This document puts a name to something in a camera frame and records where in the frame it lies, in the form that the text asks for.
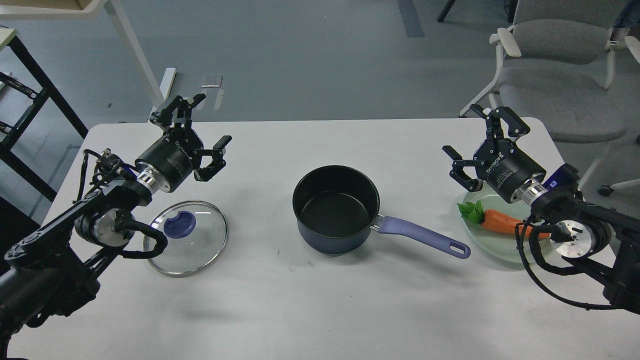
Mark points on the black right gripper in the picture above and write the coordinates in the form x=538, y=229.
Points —
x=498, y=161

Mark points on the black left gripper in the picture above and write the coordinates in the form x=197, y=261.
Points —
x=179, y=151

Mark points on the glass lid with blue knob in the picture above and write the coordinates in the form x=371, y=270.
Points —
x=197, y=234

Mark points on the blue saucepan with handle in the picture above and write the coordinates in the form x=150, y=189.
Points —
x=336, y=208

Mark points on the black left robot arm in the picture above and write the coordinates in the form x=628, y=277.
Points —
x=55, y=269

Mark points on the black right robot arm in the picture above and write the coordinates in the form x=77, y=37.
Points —
x=566, y=235

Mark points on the toy orange carrot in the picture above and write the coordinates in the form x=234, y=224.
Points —
x=477, y=217

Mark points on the clear glass plate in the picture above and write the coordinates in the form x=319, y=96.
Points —
x=500, y=247

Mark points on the grey office chair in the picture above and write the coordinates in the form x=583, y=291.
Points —
x=556, y=63

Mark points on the black metal rack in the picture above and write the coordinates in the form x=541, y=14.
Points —
x=48, y=92

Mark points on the white desk frame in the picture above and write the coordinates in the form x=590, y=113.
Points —
x=22, y=10

